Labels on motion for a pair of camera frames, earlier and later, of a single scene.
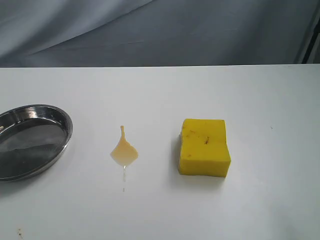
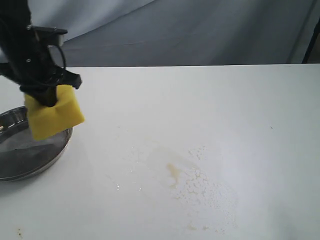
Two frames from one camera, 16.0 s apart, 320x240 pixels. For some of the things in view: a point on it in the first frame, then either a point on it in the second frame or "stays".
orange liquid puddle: [124, 152] -> [205, 199]
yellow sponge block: [204, 150] -> [45, 120]
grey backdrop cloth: [42, 33] stays
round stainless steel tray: [31, 137] stays
